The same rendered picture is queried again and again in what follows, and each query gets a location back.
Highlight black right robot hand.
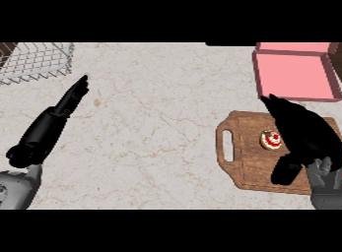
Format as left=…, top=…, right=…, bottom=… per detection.
left=259, top=94, right=342, bottom=186

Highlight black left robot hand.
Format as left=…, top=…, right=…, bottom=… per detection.
left=4, top=74, right=90, bottom=169

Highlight pink cardboard box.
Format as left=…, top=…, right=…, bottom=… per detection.
left=252, top=42, right=342, bottom=103

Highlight brown wooden cutting board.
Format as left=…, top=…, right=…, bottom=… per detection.
left=215, top=110, right=342, bottom=197

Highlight grey wire basket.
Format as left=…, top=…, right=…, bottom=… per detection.
left=0, top=42, right=75, bottom=89

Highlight red and white cupcake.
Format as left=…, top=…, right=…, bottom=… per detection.
left=259, top=129, right=284, bottom=152

